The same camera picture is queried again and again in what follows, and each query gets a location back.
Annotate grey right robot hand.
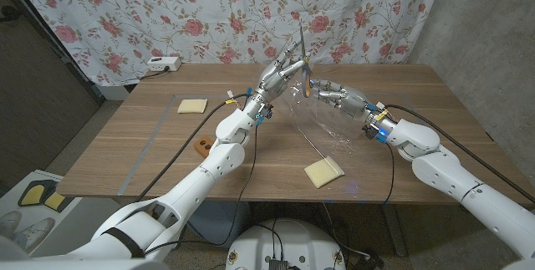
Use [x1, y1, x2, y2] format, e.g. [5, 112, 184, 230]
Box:
[309, 78, 398, 135]

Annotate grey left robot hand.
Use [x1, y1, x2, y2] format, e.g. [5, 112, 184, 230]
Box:
[248, 40, 308, 115]

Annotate grey yellow handled scissors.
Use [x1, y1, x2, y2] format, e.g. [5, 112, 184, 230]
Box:
[297, 23, 313, 99]

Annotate transparent cling film sheet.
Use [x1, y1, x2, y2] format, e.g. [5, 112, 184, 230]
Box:
[250, 63, 377, 175]

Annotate brown wooden block with holes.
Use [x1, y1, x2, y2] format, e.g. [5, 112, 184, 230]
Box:
[193, 135, 215, 159]

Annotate yellow sponge near front edge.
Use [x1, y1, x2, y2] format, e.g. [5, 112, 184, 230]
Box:
[303, 155, 346, 190]

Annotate yellow sponge at left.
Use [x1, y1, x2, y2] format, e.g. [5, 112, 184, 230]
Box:
[176, 98, 209, 115]

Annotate floral backdrop cloth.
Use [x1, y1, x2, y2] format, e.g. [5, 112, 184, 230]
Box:
[6, 0, 448, 87]

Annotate white power strip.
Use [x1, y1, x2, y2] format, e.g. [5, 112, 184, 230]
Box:
[146, 55, 182, 73]

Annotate grey metal table leg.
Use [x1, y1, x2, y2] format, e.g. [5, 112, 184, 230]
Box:
[382, 202, 409, 257]

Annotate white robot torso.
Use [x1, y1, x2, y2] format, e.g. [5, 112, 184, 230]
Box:
[225, 218, 347, 270]

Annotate blue grey round stool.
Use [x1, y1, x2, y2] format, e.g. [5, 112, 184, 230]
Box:
[187, 200, 252, 249]

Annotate black power adapter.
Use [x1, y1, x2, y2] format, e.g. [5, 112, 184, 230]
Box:
[353, 248, 385, 270]

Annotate white mat with yellow marks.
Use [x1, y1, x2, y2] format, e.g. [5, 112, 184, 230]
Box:
[0, 169, 84, 225]

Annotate white shoe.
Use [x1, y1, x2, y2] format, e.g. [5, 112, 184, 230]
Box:
[0, 210, 22, 237]
[12, 217, 55, 252]

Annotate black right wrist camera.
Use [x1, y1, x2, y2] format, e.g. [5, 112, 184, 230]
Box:
[362, 123, 390, 144]

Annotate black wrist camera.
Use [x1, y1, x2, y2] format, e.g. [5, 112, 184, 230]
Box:
[362, 123, 390, 144]
[257, 104, 273, 127]

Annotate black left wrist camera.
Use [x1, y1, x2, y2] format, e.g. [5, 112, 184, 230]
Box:
[257, 104, 273, 127]

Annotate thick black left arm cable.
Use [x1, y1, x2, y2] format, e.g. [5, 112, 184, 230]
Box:
[133, 92, 252, 204]

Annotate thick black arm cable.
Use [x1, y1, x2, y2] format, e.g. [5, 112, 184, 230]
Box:
[384, 103, 535, 205]
[133, 92, 252, 204]

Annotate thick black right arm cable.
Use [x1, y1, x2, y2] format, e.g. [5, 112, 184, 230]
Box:
[384, 103, 535, 205]

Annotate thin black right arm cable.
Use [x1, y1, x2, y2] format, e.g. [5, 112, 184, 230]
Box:
[382, 142, 396, 205]

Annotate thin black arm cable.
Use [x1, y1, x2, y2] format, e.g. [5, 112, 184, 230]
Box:
[382, 142, 396, 205]
[144, 123, 260, 257]

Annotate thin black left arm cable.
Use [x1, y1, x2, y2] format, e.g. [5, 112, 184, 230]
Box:
[144, 123, 260, 257]

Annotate black power strip cord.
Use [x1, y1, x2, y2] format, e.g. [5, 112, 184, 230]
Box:
[140, 67, 171, 81]

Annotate black torso cable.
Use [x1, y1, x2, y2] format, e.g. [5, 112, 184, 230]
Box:
[255, 218, 285, 261]

